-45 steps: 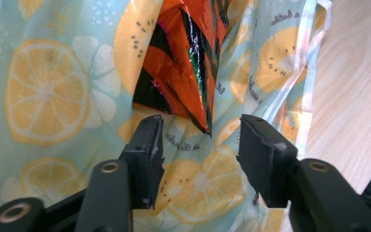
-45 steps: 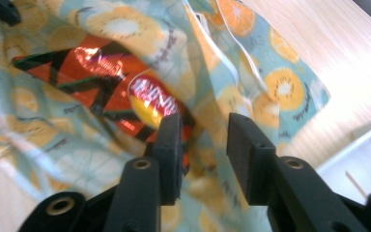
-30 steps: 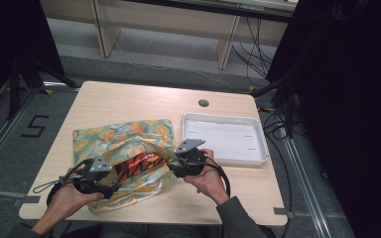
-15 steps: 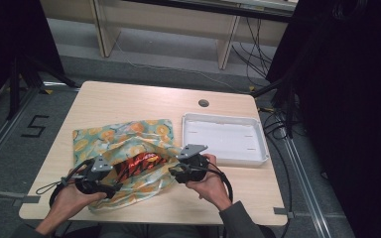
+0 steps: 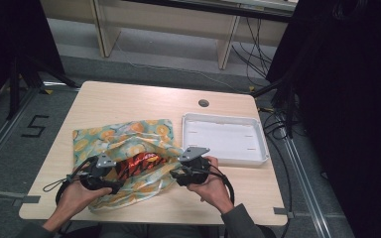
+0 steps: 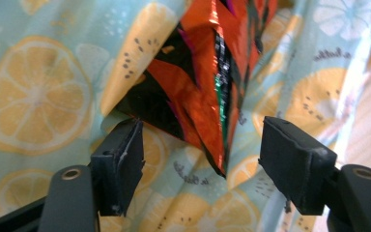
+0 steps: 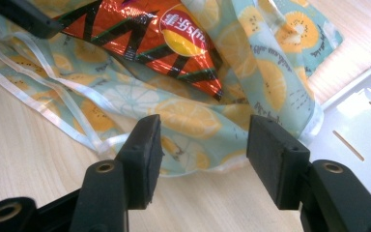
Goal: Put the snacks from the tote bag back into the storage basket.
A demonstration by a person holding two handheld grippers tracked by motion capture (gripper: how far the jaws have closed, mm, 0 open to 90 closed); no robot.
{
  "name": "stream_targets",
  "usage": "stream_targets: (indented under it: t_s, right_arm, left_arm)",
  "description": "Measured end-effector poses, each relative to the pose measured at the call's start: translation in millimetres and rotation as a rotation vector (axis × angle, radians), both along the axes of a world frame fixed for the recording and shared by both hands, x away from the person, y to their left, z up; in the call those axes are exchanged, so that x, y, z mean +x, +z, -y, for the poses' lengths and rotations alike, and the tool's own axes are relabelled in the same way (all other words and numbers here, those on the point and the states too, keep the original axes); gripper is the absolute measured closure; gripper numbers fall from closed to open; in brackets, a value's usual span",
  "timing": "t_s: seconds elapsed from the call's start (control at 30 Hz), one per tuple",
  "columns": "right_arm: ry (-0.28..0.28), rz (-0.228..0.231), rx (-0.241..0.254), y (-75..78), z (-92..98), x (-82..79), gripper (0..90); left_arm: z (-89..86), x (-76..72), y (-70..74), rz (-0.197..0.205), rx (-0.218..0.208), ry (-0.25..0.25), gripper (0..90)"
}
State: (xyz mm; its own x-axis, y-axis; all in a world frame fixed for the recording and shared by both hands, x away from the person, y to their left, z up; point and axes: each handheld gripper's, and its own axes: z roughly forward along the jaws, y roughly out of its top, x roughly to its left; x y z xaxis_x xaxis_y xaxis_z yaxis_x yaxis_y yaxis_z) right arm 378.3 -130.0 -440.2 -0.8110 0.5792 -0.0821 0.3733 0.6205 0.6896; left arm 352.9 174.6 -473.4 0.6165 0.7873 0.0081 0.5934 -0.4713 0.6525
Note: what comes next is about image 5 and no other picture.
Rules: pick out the person's right hand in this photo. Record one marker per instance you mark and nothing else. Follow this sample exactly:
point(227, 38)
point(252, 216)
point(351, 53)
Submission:
point(213, 188)

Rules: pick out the white plastic tray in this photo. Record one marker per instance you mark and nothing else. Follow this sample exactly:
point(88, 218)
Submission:
point(221, 139)

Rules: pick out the black curtain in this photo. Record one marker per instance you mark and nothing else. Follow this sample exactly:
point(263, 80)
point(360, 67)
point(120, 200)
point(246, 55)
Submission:
point(13, 39)
point(350, 99)

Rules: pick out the person's lap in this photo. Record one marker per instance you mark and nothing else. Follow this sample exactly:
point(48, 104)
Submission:
point(145, 231)

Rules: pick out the red striped snack packet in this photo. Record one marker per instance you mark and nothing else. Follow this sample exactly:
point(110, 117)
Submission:
point(139, 165)

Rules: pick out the orange print fabric tote bag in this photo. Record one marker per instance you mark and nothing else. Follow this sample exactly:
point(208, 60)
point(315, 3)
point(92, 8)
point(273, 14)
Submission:
point(135, 139)

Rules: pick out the black metal stand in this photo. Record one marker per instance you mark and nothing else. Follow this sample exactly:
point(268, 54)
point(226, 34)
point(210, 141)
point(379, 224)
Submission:
point(289, 99)
point(15, 86)

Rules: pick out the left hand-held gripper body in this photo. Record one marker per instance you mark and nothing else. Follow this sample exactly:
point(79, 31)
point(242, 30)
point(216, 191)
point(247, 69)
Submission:
point(96, 175)

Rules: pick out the person's left hand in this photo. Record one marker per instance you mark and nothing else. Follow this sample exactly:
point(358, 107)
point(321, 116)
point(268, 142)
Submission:
point(79, 201)

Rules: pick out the metal floor rail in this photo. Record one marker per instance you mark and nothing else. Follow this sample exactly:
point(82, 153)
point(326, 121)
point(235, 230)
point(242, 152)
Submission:
point(3, 132)
point(304, 185)

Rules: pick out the grey tape piece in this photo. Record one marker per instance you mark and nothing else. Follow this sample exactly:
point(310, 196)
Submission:
point(28, 200)
point(282, 211)

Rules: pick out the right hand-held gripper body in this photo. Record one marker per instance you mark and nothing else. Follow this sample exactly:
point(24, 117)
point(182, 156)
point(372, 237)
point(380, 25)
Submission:
point(195, 170)

